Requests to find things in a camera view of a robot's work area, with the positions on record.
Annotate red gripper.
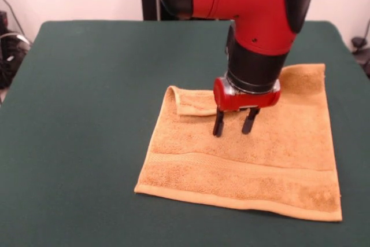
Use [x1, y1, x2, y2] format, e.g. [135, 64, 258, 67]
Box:
[212, 76, 282, 138]

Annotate yellow terry towel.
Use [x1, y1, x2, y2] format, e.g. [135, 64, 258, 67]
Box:
[133, 63, 343, 222]

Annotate black stand foot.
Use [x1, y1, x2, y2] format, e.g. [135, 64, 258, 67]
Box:
[350, 36, 370, 79]

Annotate dark green tablecloth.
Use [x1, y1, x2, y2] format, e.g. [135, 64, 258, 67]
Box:
[0, 20, 370, 247]

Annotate black equipment with cables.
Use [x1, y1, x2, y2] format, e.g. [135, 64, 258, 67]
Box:
[0, 10, 32, 89]

